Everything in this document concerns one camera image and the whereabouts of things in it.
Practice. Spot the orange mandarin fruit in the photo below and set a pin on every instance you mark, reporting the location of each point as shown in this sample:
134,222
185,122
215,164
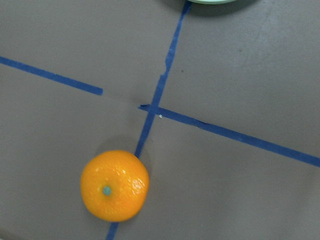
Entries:
114,185

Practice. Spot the light green plate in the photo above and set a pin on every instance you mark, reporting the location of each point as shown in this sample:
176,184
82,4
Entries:
211,2

